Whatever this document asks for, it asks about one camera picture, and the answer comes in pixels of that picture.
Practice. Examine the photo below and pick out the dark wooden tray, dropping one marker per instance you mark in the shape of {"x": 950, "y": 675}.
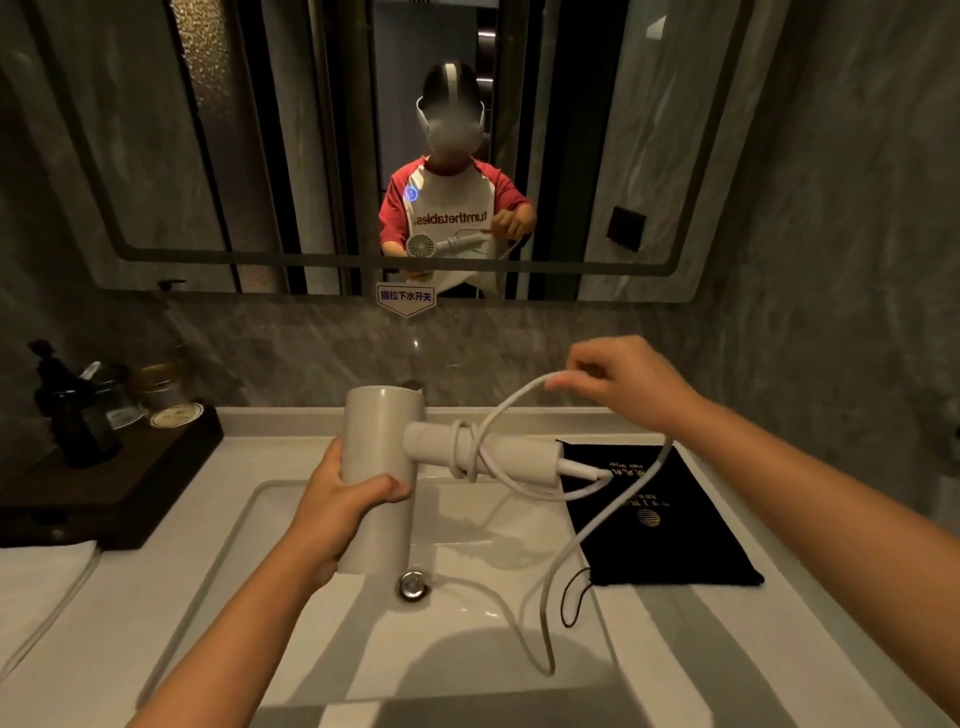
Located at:
{"x": 112, "y": 487}

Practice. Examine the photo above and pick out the clear glass cup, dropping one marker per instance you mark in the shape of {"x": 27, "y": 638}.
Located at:
{"x": 118, "y": 401}

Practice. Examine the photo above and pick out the white sink basin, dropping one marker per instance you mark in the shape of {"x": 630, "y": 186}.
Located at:
{"x": 465, "y": 637}

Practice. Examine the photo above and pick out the white folded towel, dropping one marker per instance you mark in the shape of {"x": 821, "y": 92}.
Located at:
{"x": 37, "y": 592}

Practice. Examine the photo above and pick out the person's left hand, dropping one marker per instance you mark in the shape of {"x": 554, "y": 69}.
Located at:
{"x": 322, "y": 517}

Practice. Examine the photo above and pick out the white mirror sticker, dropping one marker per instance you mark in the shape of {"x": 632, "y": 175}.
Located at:
{"x": 406, "y": 297}

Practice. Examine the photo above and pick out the person's left forearm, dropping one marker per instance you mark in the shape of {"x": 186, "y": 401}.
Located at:
{"x": 232, "y": 645}

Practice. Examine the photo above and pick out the person's left thumb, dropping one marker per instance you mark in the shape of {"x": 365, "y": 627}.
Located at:
{"x": 375, "y": 493}

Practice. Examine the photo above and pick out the chrome sink drain stopper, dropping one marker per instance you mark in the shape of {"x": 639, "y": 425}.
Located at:
{"x": 414, "y": 586}

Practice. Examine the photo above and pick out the person's right hand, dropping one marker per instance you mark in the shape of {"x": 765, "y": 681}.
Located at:
{"x": 637, "y": 382}

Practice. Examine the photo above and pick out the round gold-lidded jar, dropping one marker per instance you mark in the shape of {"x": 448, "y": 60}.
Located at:
{"x": 159, "y": 384}

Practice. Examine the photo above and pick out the wall mirror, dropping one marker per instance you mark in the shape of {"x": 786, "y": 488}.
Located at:
{"x": 150, "y": 150}

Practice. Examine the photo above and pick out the person's right thumb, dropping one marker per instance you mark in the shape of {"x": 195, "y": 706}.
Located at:
{"x": 574, "y": 383}

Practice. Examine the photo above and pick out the person's right forearm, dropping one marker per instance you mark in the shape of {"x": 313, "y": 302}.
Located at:
{"x": 817, "y": 517}

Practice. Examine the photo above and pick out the black pump bottle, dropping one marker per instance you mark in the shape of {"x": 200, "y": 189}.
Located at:
{"x": 79, "y": 427}

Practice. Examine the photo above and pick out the white hair dryer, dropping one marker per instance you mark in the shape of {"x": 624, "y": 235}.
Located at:
{"x": 375, "y": 435}

